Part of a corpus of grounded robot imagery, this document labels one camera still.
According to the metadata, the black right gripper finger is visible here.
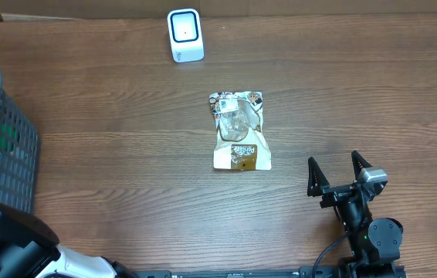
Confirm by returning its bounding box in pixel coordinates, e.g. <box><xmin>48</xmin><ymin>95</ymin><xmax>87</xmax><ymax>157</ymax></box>
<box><xmin>351</xmin><ymin>151</ymin><xmax>371</xmax><ymax>181</ymax></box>
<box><xmin>307</xmin><ymin>157</ymin><xmax>330</xmax><ymax>197</ymax></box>

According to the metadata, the brown white snack pouch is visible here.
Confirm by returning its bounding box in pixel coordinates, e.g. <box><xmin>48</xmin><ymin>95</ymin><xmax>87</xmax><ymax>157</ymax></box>
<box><xmin>209</xmin><ymin>91</ymin><xmax>272</xmax><ymax>171</ymax></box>

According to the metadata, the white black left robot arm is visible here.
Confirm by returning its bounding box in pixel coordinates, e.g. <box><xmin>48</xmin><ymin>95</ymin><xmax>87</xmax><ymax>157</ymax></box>
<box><xmin>0</xmin><ymin>203</ymin><xmax>136</xmax><ymax>278</ymax></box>

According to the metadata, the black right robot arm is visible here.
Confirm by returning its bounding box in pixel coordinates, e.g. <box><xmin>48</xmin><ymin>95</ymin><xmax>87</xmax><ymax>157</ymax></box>
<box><xmin>307</xmin><ymin>151</ymin><xmax>406</xmax><ymax>278</ymax></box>

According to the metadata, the white barcode scanner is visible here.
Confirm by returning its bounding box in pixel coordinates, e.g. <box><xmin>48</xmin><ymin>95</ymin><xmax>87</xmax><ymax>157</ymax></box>
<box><xmin>167</xmin><ymin>8</ymin><xmax>205</xmax><ymax>63</ymax></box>

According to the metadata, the grey plastic mesh basket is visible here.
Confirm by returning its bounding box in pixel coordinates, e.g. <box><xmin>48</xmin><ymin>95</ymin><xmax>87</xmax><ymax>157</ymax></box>
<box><xmin>0</xmin><ymin>72</ymin><xmax>40</xmax><ymax>213</ymax></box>

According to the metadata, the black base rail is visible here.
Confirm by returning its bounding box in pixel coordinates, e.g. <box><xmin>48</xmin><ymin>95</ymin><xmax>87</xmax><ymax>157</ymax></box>
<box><xmin>134</xmin><ymin>266</ymin><xmax>408</xmax><ymax>278</ymax></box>

